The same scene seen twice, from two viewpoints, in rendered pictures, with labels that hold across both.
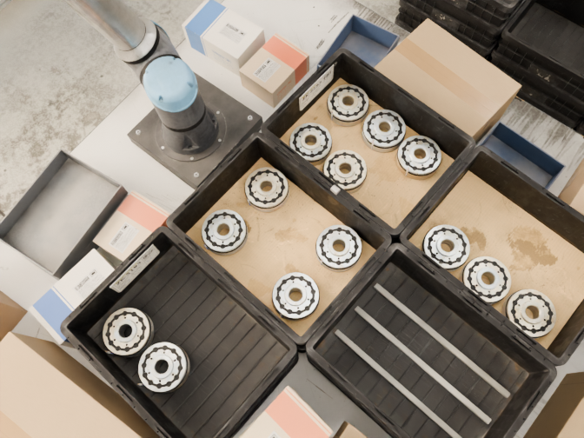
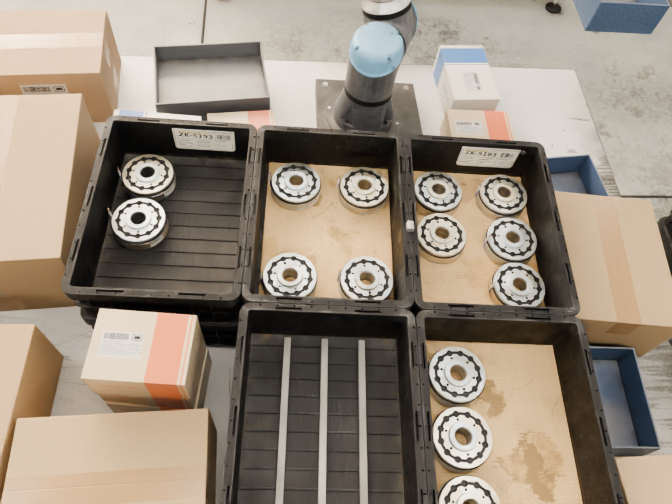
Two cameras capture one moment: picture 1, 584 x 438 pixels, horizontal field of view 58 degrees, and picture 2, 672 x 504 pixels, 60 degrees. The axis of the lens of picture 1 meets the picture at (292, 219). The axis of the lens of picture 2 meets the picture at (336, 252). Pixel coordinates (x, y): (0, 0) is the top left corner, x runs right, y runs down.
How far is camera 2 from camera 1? 0.41 m
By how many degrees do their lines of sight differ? 18
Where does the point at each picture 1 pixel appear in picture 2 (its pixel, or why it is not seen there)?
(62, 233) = (196, 93)
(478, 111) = (615, 306)
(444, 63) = (626, 244)
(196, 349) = (176, 240)
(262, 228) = (327, 213)
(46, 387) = (55, 146)
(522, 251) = (525, 458)
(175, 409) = (110, 261)
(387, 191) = (458, 288)
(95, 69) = not seen: hidden behind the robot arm
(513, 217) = (550, 422)
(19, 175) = not seen: hidden behind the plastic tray
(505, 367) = not seen: outside the picture
